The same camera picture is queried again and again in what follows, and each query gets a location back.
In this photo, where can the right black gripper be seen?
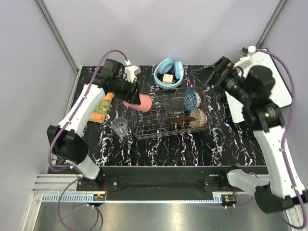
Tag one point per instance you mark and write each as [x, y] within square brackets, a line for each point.
[223, 67]

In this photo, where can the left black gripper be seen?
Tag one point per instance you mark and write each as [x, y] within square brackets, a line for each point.
[130, 96]

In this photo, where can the pink plastic cup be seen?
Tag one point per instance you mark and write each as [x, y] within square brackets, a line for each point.
[145, 106]

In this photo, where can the blue patterned bowl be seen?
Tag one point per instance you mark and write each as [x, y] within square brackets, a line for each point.
[191, 100]

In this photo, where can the clear drinking glass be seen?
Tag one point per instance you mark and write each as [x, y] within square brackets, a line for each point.
[120, 126]

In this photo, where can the clear glass plate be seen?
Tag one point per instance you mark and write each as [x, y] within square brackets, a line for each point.
[176, 105]

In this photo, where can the beige patterned bowl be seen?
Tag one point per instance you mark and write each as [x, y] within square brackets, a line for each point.
[200, 118]

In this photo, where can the red floral plate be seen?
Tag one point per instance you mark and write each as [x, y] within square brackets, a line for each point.
[183, 119]

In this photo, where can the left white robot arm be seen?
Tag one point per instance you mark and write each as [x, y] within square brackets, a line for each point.
[65, 138]

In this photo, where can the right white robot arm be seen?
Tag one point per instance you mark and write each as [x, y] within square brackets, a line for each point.
[284, 189]

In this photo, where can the orange treehouse book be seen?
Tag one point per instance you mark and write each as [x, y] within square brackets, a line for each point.
[101, 110]

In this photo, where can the beige cube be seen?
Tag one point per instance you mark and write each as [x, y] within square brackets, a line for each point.
[167, 78]

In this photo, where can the light blue bowl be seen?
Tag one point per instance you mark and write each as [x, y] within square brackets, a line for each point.
[167, 86]

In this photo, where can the light blue headphones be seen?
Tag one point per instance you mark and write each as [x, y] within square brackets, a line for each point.
[167, 64]

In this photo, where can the white whiteboard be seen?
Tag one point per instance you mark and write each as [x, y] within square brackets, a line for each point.
[280, 94]

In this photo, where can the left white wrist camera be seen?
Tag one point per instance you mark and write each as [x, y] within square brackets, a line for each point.
[131, 72]

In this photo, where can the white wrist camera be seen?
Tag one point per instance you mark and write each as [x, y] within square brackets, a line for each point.
[131, 72]
[245, 59]

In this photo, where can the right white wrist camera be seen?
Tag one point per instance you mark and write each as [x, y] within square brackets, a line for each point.
[245, 59]

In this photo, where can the wire dish rack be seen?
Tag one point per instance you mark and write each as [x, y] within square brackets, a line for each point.
[153, 123]

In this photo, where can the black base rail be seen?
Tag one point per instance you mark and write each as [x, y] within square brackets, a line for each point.
[165, 185]

